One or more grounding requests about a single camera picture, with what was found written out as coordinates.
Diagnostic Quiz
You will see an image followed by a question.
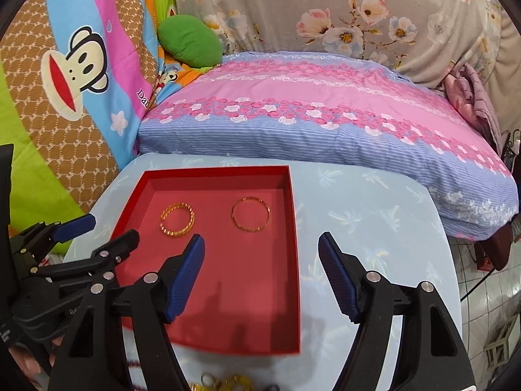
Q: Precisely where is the grey floral sheet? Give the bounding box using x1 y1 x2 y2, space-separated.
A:
175 0 520 132

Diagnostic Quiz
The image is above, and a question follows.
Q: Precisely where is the green cushion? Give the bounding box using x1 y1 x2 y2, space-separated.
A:
157 14 222 68

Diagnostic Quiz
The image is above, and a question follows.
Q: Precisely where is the pink purple folded cloth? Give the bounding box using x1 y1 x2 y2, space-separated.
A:
443 63 502 155

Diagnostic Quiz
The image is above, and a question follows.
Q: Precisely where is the red cardboard box tray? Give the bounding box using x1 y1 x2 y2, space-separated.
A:
114 165 301 356

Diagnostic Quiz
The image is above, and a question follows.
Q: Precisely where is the thin gold bangle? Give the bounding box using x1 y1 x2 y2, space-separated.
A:
231 196 271 233

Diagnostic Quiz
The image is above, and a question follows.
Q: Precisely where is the wide gold cuff bracelet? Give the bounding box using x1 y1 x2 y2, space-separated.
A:
159 202 196 239

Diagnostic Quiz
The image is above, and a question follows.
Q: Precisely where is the translucent yellow bead bracelet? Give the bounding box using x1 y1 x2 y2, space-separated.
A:
190 373 261 391

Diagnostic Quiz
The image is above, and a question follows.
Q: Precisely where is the colourful monkey cartoon quilt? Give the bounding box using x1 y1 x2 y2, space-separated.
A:
1 0 201 234

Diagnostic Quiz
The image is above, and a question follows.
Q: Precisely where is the light blue palm tablecloth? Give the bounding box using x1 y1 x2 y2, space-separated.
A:
63 152 463 391

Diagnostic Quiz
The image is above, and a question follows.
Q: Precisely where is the person left hand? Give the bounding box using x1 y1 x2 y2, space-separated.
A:
9 336 63 390

